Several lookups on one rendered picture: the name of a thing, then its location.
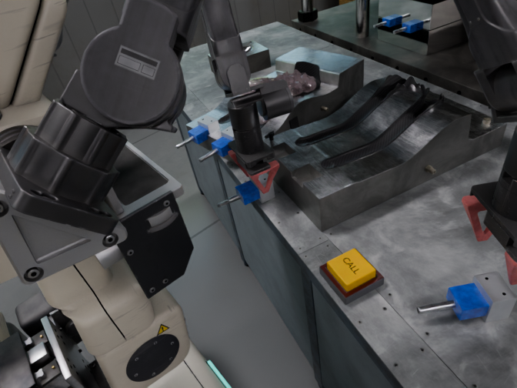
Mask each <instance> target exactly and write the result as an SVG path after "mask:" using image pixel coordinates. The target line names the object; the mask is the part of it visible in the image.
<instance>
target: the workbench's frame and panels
mask: <svg viewBox="0 0 517 388"><path fill-rule="evenodd" d="M176 122H177V124H178V128H179V131H180V133H181V136H182V140H183V142H184V140H186V139H188V138H189V135H188V130H187V127H186V125H187V124H189V123H190V122H191V119H190V118H189V117H188V116H187V115H186V114H185V112H184V111H183V110H182V113H181V115H180V116H179V117H178V118H177V119H176ZM185 149H186V152H187V155H188V159H189V161H190V164H191V167H192V171H193V173H194V176H195V180H196V182H197V185H198V189H199V191H200V193H201V194H202V195H205V197H206V198H207V200H208V201H209V203H210V204H211V206H212V208H213V209H214V210H215V213H216V214H217V216H218V217H219V219H220V220H221V222H222V224H223V226H224V227H225V229H226V230H227V232H228V234H229V235H230V236H231V238H232V240H233V242H234V243H235V244H236V246H237V248H238V250H239V252H240V255H241V258H242V261H243V262H244V264H245V266H249V267H250V269H251V270H252V272H253V273H254V275H255V277H256V279H257V280H258V281H259V283H260V285H261V286H262V288H263V289H264V291H265V293H266V294H267V296H268V298H269V299H270V300H271V302H272V304H273V306H274V307H275V309H276V310H277V312H278V313H279V315H280V317H281V318H282V320H283V322H284V323H285V325H286V326H287V328H288V329H289V332H290V333H291V334H292V336H293V338H294V339H295V341H296V342H297V344H298V345H299V347H300V349H301V351H302V352H303V353H304V355H305V357H306V359H307V360H308V362H309V363H310V365H311V366H312V368H313V370H314V374H315V379H316V381H317V382H318V385H319V387H320V388H402V386H401V385H400V384H399V382H398V381H397V380H396V378H395V377H394V376H393V375H392V374H391V372H390V371H389V370H388V368H387V367H386V366H385V364H384V363H383V362H382V361H381V360H380V359H379V357H378V356H377V355H376V353H375V352H374V351H373V349H372V348H371V347H370V345H369V344H367V342H366V341H365V340H364V338H363V337H362V335H361V334H360V333H359V332H358V330H357V329H356V328H355V327H354V326H353V325H352V323H351V322H350V321H349V319H348V318H347V317H346V315H345V314H344V313H343V312H342V311H341V309H340V308H339V307H338V305H337V304H336V303H335V301H334V300H333V299H332V298H331V296H330V295H329V294H328V293H327V292H326V290H325V289H324V288H323V286H322V285H321V284H320V282H319V281H318V280H317V279H316V278H315V277H314V275H313V274H312V272H311V271H310V270H309V268H308V267H307V266H306V265H305V264H304V263H303V261H302V260H301V259H300V258H299V256H298V255H297V253H296V252H295V251H294V249H293V248H292V247H291V246H290V245H289V244H288V242H287V241H286V240H285V238H284V237H283V236H282V234H281V233H280V232H279V231H278V230H277V229H276V227H275V226H274V225H273V223H272V222H271V221H270V219H269V218H268V217H267V215H266V214H265V213H264V212H263V211H262V209H261V208H260V207H259V205H258V204H257V203H256V202H255V201H254V202H250V203H249V204H247V205H244V204H243V202H242V201H241V200H240V199H239V200H236V201H234V202H232V203H229V204H226V206H221V208H219V207H218V206H217V204H218V203H220V202H223V201H225V200H228V198H230V197H233V196H235V195H237V194H236V191H235V187H236V186H239V185H241V183H240V182H239V181H238V179H237V178H236V177H235V175H234V174H233V173H232V171H231V170H230V169H229V167H228V166H227V165H226V164H225V163H224V162H223V160H222V159H221V158H220V156H219V155H217V154H215V155H213V156H212V157H210V158H208V159H206V160H205V161H204V162H200V161H199V160H198V159H199V158H201V157H203V156H204V155H206V154H207V153H209V152H211V151H209V150H207V149H206V148H204V147H202V146H200V145H198V144H196V143H194V142H190V143H188V144H185Z"/></svg>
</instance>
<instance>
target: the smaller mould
mask: <svg viewBox="0 0 517 388"><path fill-rule="evenodd" d="M242 45H243V49H244V51H245V52H246V55H247V59H248V64H249V68H250V71H251V74H252V73H254V72H258V71H261V70H263V69H266V68H269V67H271V60H270V54H269V49H268V48H266V47H264V46H263V45H260V44H259V43H257V42H254V41H252V40H251V41H249V42H245V43H242ZM208 60H209V64H210V67H211V70H212V72H213V69H212V64H211V61H212V60H211V56H210V54H208ZM213 73H214V72H213Z"/></svg>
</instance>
